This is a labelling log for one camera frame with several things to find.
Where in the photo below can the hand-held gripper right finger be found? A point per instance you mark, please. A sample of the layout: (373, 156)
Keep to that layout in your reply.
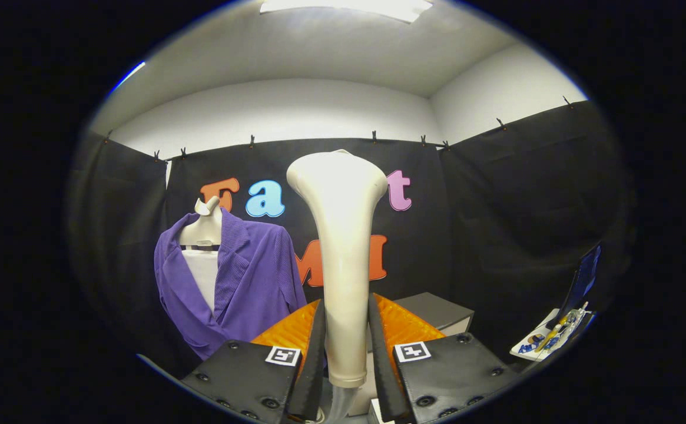
(381, 365)

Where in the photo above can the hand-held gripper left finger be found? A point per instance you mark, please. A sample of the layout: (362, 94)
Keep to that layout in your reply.
(313, 365)

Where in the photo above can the cream garment steamer head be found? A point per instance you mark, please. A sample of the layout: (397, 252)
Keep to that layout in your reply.
(342, 247)

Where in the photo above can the grey filing cabinet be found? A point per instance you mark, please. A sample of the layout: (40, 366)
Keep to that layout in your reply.
(437, 309)

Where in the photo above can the white mannequin torso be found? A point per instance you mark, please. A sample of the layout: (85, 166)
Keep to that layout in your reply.
(204, 277)

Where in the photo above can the white tray of small tools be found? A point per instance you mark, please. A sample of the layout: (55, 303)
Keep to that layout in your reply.
(549, 338)

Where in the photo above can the black backdrop cloth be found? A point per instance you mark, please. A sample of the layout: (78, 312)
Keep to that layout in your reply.
(513, 224)

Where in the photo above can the narrow ceiling light strip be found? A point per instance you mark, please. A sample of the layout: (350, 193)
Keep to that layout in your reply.
(128, 75)

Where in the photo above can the long ceiling light panel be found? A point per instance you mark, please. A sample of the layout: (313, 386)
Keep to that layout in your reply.
(348, 7)

